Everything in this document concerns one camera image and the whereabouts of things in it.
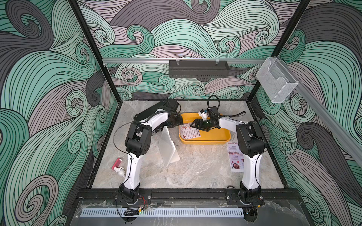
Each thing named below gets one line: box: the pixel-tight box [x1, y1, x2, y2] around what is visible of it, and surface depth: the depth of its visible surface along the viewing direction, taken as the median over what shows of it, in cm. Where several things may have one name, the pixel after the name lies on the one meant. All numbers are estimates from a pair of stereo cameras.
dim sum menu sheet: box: [179, 123, 201, 140], surface depth 102 cm
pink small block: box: [111, 157, 122, 170], surface depth 83 cm
